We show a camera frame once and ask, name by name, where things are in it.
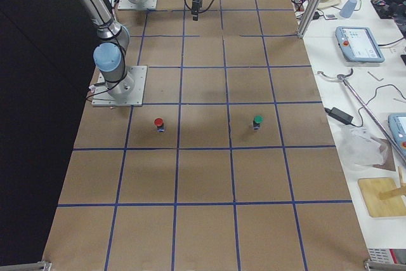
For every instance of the red push button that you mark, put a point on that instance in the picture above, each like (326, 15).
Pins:
(159, 124)

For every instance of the green push button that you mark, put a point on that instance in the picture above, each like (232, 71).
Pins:
(257, 121)

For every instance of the blue plastic cup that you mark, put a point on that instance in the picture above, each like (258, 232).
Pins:
(348, 8)

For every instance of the metal rod tool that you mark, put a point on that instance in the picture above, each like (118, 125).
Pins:
(343, 78)

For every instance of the blue teach pendant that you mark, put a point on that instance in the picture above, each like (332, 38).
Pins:
(396, 123)
(358, 45)

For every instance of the black power adapter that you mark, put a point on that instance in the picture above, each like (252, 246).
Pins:
(339, 115)

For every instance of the clear plastic bag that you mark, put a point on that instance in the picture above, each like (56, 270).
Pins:
(358, 149)

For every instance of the wooden cutting board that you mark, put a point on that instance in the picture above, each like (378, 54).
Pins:
(382, 197)

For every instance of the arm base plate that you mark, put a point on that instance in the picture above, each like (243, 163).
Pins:
(128, 92)
(137, 5)

